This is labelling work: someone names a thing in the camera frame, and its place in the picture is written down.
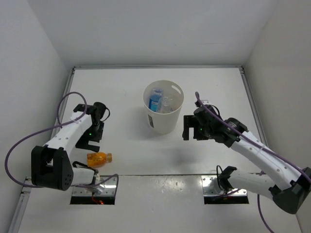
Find orange juice bottle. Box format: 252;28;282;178
87;152;112;168

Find clear bottle blue-white cap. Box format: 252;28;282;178
159;96;174;114

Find blue label plastic bottle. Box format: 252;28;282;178
148;88;163;112

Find clear bottle white cap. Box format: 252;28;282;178
170;96;183;112

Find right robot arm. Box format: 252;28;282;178
182;104;311;214

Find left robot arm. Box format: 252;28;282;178
31;102;107;191

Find white round plastic bin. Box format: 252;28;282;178
143;80;184;134

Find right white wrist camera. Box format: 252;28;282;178
195;100;210;107

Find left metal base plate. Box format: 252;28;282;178
72;177;118;197

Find metal base plate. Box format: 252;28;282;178
201;175;247;197
72;177;118;197

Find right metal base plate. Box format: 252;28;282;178
201;175;247;197

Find aluminium frame rail right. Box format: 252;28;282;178
239;66;268;146

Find aluminium frame rail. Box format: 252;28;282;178
239;66;268;146
73;65;243;70
8;67;76;233

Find aluminium frame rail back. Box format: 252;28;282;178
73;65;243;70

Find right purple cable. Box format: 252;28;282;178
195;91;311;233

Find aluminium frame rail left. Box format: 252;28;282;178
8;67;76;233

